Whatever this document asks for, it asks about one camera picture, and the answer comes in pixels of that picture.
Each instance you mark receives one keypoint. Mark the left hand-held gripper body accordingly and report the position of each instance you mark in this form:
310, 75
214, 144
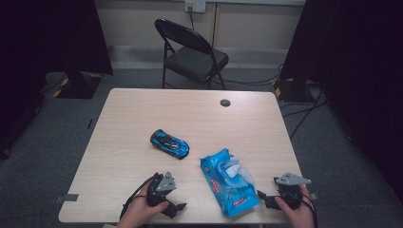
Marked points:
160, 190

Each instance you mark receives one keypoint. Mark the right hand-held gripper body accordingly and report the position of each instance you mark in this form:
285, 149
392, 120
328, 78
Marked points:
290, 191

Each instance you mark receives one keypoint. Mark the blue wet wipes pack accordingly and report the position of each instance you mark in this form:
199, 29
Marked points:
234, 196

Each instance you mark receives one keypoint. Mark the white wet wipe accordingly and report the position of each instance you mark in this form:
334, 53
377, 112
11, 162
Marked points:
233, 169

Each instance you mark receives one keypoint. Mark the blue toy car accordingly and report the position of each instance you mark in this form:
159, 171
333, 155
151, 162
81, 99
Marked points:
169, 144

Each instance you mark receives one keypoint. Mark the person's right hand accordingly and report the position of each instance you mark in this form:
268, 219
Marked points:
299, 217

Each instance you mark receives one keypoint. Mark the person's left hand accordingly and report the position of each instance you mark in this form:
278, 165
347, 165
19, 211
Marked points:
138, 210

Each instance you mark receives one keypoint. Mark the grey tape strip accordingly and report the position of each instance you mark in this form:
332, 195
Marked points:
68, 198
313, 196

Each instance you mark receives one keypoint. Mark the small black floor strip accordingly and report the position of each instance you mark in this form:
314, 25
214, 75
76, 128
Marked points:
90, 123

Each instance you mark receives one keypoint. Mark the black stand base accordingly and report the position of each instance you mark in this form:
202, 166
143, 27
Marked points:
293, 91
77, 87

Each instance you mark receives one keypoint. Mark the dark round table grommet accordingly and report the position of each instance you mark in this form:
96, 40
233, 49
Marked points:
225, 103

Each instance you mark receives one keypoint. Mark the black folding chair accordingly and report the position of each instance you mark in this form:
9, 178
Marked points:
196, 61

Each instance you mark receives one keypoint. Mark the dark curtain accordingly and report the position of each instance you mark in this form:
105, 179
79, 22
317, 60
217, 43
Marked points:
358, 63
47, 31

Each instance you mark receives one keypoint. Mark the beige wall conduit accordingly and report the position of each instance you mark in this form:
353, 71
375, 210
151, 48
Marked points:
215, 25

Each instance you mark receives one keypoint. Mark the white wall socket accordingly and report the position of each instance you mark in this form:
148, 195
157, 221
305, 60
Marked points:
195, 5

